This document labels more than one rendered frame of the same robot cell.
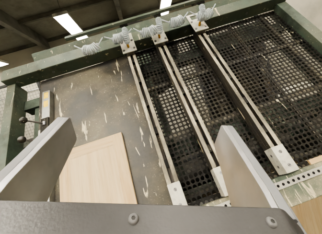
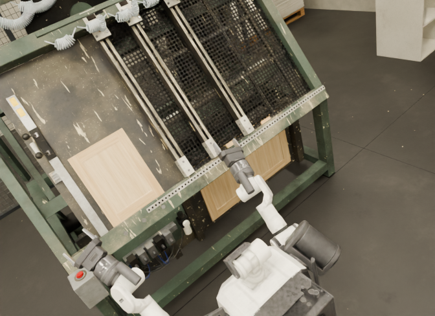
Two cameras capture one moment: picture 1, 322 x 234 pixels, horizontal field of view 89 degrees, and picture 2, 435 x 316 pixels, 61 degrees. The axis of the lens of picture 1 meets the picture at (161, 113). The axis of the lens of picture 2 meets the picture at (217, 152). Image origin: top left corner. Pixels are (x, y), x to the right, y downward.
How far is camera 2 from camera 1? 1.59 m
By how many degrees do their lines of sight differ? 36
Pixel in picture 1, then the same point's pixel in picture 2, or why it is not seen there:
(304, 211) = (260, 156)
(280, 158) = (245, 125)
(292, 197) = (250, 147)
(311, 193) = (260, 143)
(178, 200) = (186, 168)
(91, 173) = (109, 168)
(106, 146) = (113, 143)
